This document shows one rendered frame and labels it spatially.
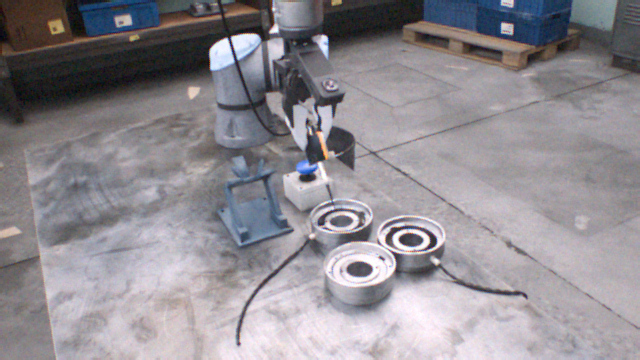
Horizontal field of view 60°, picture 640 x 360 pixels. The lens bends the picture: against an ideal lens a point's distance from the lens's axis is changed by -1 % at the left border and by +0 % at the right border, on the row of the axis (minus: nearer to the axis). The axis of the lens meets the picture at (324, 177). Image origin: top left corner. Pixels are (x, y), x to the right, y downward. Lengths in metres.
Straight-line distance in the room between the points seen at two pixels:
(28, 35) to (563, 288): 3.48
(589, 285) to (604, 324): 0.20
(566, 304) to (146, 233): 1.51
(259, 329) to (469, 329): 0.28
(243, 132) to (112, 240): 0.40
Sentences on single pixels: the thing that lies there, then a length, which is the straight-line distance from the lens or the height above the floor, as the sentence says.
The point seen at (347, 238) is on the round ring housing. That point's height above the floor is 0.83.
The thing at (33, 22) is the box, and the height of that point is 0.62.
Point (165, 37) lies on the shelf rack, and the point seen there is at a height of 0.39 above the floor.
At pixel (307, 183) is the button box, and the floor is 0.85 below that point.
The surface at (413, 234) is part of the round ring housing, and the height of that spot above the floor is 0.83.
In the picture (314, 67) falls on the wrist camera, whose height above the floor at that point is 1.08.
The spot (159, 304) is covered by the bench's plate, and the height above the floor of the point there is 0.80.
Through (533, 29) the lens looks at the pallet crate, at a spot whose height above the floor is 0.27.
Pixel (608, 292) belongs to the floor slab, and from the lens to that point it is 2.22.
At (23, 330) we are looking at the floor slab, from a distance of 2.28.
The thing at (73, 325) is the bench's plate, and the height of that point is 0.80.
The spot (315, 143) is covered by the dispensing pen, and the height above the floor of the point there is 0.94.
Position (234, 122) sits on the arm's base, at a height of 0.86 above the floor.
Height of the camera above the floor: 1.34
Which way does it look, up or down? 29 degrees down
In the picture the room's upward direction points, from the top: 4 degrees counter-clockwise
